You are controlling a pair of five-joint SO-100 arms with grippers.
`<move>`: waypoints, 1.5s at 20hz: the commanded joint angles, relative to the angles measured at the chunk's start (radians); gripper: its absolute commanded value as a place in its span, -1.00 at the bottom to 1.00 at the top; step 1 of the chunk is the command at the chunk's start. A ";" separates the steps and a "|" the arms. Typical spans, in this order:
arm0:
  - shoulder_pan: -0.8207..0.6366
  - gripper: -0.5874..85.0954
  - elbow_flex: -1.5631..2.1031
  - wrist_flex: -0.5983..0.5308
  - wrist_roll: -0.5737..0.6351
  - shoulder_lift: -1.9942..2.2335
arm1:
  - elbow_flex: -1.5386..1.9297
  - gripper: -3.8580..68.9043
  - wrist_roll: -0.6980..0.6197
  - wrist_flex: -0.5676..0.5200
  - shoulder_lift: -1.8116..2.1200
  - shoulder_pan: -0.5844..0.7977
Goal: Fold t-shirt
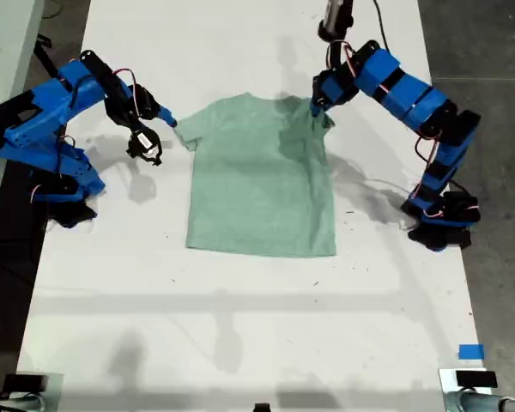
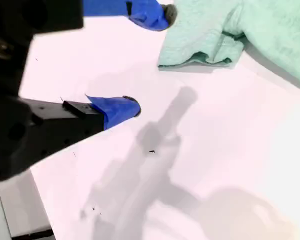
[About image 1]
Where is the blue tape strip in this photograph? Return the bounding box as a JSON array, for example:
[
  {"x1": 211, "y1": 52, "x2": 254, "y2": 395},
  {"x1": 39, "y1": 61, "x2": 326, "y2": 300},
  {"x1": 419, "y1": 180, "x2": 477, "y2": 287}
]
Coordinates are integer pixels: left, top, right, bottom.
[{"x1": 457, "y1": 343, "x2": 485, "y2": 361}]

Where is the pale green T-shirt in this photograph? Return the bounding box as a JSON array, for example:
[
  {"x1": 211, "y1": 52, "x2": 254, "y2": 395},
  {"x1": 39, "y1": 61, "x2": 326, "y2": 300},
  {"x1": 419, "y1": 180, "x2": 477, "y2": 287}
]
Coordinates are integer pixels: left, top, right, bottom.
[{"x1": 174, "y1": 92, "x2": 338, "y2": 258}]

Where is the black stand leg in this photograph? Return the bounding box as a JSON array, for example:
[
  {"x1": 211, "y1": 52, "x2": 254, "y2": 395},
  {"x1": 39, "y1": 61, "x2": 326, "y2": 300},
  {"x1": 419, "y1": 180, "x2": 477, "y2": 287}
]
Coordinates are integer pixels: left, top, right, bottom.
[{"x1": 33, "y1": 36, "x2": 65, "y2": 81}]

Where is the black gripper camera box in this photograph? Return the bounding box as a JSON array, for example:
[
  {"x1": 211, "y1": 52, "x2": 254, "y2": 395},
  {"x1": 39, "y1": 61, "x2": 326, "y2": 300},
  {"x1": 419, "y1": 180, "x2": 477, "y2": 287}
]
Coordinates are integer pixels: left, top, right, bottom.
[
  {"x1": 317, "y1": 0, "x2": 355, "y2": 43},
  {"x1": 126, "y1": 128, "x2": 163, "y2": 167}
]

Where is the pale side table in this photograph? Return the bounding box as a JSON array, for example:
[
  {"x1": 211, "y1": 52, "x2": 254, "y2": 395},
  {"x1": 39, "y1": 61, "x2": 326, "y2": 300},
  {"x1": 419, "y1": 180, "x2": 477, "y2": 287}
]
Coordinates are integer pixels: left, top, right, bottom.
[{"x1": 0, "y1": 0, "x2": 46, "y2": 254}]

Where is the grey metal pipe clamp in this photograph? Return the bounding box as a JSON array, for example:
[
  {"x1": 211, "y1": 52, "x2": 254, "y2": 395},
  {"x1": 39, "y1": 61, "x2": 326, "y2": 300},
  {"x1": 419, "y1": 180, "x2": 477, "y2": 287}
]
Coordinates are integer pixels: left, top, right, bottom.
[{"x1": 444, "y1": 388, "x2": 515, "y2": 412}]

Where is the black camera cable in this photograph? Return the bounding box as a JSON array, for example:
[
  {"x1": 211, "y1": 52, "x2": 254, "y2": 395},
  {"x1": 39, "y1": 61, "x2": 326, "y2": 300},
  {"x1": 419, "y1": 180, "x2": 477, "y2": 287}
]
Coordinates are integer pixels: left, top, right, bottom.
[{"x1": 371, "y1": 0, "x2": 392, "y2": 51}]

